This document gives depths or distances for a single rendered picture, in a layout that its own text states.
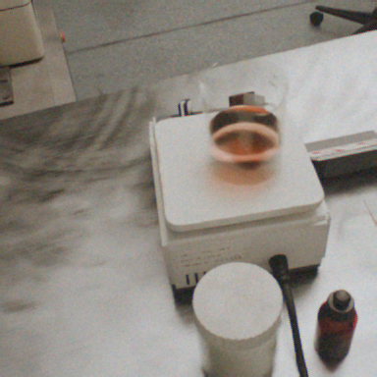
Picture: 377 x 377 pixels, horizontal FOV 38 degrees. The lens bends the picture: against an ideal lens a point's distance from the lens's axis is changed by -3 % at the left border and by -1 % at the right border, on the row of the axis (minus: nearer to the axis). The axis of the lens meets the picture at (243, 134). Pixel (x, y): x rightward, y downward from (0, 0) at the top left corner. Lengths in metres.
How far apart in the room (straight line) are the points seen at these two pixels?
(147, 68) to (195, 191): 1.62
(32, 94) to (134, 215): 0.88
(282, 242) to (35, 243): 0.23
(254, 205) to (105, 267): 0.16
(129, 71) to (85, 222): 1.52
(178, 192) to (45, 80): 1.02
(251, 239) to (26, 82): 1.07
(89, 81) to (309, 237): 1.63
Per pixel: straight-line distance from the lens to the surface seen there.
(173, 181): 0.43
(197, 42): 2.14
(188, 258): 0.43
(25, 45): 1.45
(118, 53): 2.13
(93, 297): 0.49
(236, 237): 0.42
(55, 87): 1.39
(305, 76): 0.68
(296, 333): 0.43
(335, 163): 0.54
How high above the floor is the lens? 1.15
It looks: 42 degrees down
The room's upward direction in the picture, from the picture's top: 1 degrees counter-clockwise
